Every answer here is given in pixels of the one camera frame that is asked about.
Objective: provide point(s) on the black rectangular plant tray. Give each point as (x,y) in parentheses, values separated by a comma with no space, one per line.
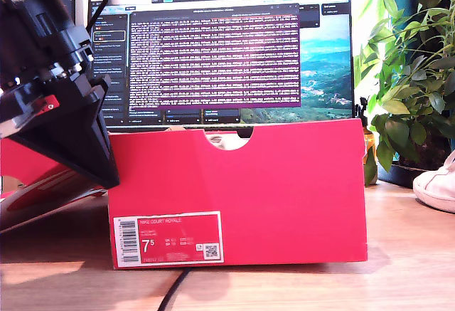
(398,177)

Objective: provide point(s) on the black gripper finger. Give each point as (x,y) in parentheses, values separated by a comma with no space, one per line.
(97,136)
(60,147)

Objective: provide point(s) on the wide black Huawei monitor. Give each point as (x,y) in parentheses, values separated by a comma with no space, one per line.
(213,58)

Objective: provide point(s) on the black thin-bezel computer monitor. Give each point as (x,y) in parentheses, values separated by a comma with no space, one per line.
(69,1)

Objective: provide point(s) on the red Nike shoebox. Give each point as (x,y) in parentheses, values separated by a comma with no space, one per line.
(266,190)

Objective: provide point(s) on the green leafy potted plant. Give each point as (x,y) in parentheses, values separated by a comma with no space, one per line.
(398,129)

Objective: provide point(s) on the white leather sneaker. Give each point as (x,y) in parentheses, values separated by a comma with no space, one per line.
(437,186)
(227,142)

